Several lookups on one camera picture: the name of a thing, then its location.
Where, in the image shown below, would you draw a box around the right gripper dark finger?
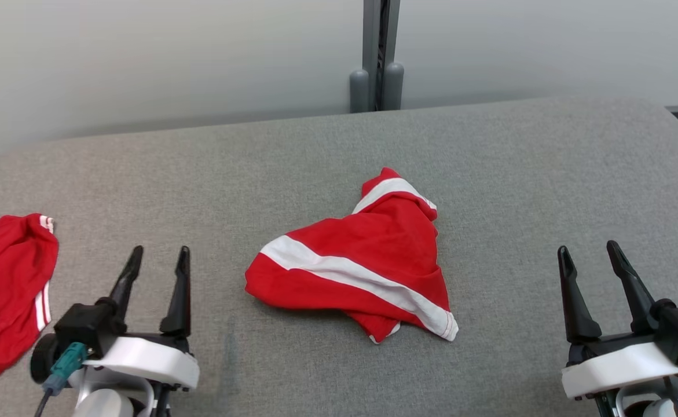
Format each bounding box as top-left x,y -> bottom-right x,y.
606,240 -> 661,335
558,246 -> 603,343

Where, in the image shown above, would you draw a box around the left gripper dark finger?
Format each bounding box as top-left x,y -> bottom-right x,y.
107,246 -> 144,336
160,246 -> 192,339

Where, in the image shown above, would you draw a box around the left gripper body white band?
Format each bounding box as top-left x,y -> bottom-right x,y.
81,330 -> 200,391

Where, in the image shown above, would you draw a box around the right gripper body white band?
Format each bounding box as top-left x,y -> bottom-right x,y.
561,331 -> 678,401

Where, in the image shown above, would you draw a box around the red shirt white sleeves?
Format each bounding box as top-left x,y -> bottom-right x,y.
0,213 -> 60,386

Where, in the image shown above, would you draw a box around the red garment broad white stripe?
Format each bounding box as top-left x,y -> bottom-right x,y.
244,167 -> 459,345

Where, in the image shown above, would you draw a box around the left teal plug black cable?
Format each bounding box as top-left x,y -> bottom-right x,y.
33,342 -> 88,417

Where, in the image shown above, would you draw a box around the grey metal partition post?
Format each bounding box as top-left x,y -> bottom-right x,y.
349,0 -> 405,113

